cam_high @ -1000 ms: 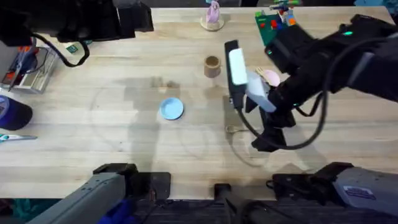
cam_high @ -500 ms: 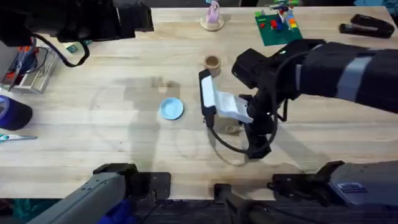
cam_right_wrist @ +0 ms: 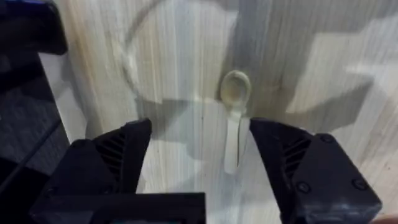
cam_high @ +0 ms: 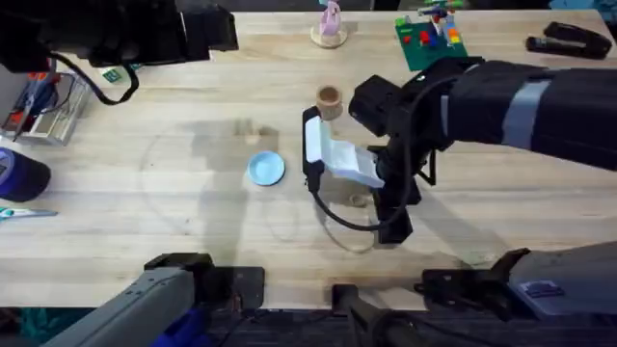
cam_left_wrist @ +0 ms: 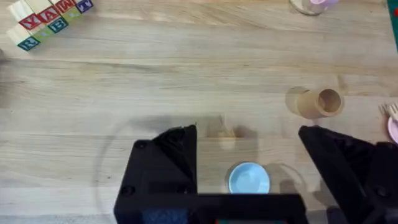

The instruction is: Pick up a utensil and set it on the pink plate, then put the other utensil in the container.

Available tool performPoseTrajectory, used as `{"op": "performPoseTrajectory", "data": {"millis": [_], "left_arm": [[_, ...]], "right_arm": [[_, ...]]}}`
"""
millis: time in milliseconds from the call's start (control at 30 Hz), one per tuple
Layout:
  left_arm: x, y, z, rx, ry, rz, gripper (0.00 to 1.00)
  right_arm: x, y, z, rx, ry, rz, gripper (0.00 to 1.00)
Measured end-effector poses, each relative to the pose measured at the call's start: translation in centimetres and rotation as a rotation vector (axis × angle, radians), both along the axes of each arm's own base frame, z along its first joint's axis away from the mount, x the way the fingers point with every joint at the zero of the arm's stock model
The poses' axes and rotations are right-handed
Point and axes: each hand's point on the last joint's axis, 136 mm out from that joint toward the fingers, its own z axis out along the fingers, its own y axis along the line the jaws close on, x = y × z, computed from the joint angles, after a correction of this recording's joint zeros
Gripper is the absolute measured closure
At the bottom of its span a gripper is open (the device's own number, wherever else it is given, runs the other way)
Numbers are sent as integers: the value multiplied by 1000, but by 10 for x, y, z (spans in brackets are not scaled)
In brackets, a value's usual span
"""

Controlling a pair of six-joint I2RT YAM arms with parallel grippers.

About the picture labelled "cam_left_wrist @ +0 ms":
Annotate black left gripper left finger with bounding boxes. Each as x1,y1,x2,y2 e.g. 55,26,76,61
113,123,199,224

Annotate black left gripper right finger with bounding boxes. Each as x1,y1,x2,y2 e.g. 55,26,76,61
298,125,398,224

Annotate pink plate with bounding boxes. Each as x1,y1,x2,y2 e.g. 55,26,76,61
387,116,398,144

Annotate tan wooden cup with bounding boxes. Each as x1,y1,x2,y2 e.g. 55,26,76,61
296,88,345,120

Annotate wooden fork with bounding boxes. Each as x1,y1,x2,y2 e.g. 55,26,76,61
378,103,398,123

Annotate green board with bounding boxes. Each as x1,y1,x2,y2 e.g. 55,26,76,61
386,0,398,52

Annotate clear glass with pink item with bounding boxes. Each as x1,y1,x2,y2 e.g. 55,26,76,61
289,0,340,16

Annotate wooden letter blocks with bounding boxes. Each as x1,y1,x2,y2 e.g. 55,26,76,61
6,0,95,52

